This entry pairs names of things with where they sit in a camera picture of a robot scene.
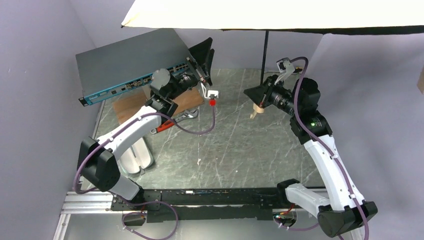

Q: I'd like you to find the mint green umbrella sleeve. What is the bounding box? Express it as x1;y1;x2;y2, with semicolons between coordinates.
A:
119;138;154;175

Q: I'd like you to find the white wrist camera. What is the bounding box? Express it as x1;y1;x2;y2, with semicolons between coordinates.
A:
200;82;220;107
274;57;296;85

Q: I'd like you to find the red handled adjustable wrench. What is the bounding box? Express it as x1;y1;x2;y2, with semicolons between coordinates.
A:
149;108;200;135

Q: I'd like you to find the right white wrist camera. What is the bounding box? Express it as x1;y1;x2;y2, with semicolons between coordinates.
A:
274;57;296;85

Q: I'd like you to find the wooden board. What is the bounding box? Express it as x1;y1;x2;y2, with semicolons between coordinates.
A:
113;88;204;125

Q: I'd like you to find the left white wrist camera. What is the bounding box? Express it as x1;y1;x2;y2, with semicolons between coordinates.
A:
200;82;220;107

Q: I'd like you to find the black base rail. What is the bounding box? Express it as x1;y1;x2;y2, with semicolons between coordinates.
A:
110;187;295;223

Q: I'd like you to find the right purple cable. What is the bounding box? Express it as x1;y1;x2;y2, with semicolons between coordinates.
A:
274;56;370;240

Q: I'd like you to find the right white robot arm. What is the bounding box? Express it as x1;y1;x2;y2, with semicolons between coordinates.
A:
244;75;378;240

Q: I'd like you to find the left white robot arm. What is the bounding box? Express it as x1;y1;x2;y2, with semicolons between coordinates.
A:
73;37;219;205

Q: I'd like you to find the grey blue network switch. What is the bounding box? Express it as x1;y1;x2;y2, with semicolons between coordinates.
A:
75;28;193;107

